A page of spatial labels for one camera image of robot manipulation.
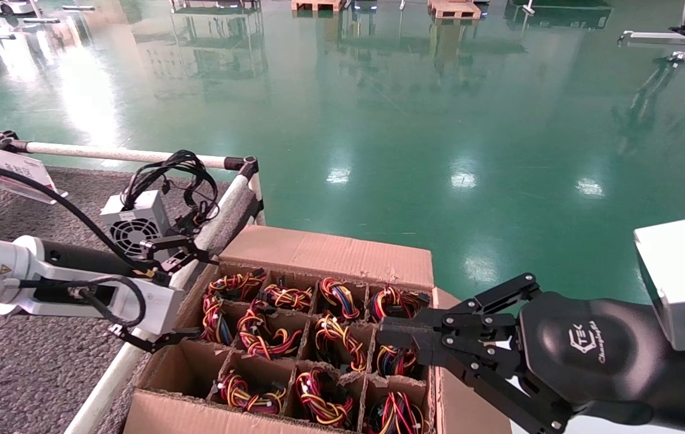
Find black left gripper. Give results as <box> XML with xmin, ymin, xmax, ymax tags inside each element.
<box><xmin>41</xmin><ymin>235</ymin><xmax>217</xmax><ymax>354</ymax></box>

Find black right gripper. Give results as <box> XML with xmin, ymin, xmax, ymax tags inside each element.
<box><xmin>377</xmin><ymin>273</ymin><xmax>685</xmax><ymax>434</ymax></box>

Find power supply with coloured wires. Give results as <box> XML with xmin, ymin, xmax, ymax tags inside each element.
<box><xmin>377</xmin><ymin>345</ymin><xmax>420</xmax><ymax>377</ymax></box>
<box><xmin>366</xmin><ymin>392</ymin><xmax>426</xmax><ymax>434</ymax></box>
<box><xmin>207</xmin><ymin>271</ymin><xmax>267</xmax><ymax>301</ymax></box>
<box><xmin>237</xmin><ymin>300</ymin><xmax>304</xmax><ymax>360</ymax></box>
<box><xmin>294</xmin><ymin>368</ymin><xmax>355</xmax><ymax>429</ymax></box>
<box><xmin>264</xmin><ymin>283</ymin><xmax>314</xmax><ymax>313</ymax></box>
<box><xmin>314</xmin><ymin>313</ymin><xmax>367</xmax><ymax>373</ymax></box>
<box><xmin>217</xmin><ymin>371</ymin><xmax>287</xmax><ymax>415</ymax></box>
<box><xmin>369</xmin><ymin>285</ymin><xmax>430</xmax><ymax>321</ymax></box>
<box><xmin>198</xmin><ymin>295</ymin><xmax>233</xmax><ymax>345</ymax></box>
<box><xmin>318</xmin><ymin>277</ymin><xmax>361</xmax><ymax>320</ymax></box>

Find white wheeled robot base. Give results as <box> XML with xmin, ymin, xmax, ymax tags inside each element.
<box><xmin>0</xmin><ymin>0</ymin><xmax>42</xmax><ymax>16</ymax></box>

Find brown cardboard divider box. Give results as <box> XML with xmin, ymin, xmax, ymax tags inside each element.
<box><xmin>122</xmin><ymin>225</ymin><xmax>515</xmax><ymax>434</ymax></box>

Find wooden pallet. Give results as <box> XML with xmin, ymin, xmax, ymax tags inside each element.
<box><xmin>291</xmin><ymin>0</ymin><xmax>346</xmax><ymax>13</ymax></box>
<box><xmin>428</xmin><ymin>0</ymin><xmax>483</xmax><ymax>20</ymax></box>

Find white robot floor stand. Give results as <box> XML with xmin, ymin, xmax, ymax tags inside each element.
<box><xmin>618</xmin><ymin>0</ymin><xmax>685</xmax><ymax>49</ymax></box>

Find black looped camera cable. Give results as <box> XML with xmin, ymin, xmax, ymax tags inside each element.
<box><xmin>17</xmin><ymin>275</ymin><xmax>148</xmax><ymax>330</ymax></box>

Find grey fan power supply black cables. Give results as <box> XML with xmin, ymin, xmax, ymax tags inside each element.
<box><xmin>100</xmin><ymin>149</ymin><xmax>222</xmax><ymax>263</ymax></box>

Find white table frame leg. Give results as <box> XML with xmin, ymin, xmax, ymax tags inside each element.
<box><xmin>250</xmin><ymin>175</ymin><xmax>266</xmax><ymax>227</ymax></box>

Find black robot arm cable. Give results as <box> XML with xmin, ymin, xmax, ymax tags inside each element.
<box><xmin>0</xmin><ymin>162</ymin><xmax>156</xmax><ymax>272</ymax></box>

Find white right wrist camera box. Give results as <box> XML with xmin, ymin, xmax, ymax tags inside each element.
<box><xmin>633</xmin><ymin>218</ymin><xmax>685</xmax><ymax>368</ymax></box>

